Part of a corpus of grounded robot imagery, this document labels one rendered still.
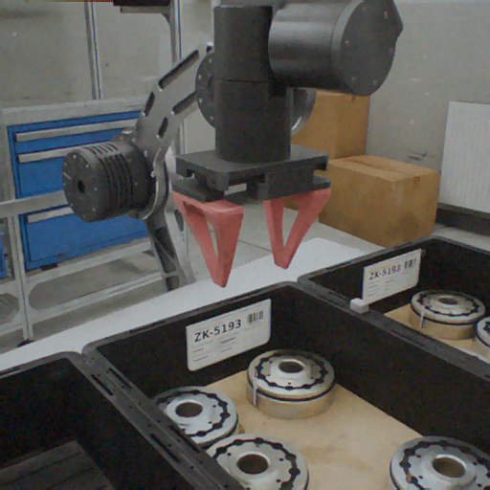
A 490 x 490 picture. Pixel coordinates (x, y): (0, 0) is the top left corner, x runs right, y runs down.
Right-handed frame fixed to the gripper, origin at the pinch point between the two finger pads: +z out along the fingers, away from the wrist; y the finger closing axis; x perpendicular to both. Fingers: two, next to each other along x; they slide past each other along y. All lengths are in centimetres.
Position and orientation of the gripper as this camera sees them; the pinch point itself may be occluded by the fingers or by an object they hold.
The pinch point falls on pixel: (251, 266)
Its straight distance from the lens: 50.3
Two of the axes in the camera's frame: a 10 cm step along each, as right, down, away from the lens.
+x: -6.0, -2.9, 7.4
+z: -0.1, 9.3, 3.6
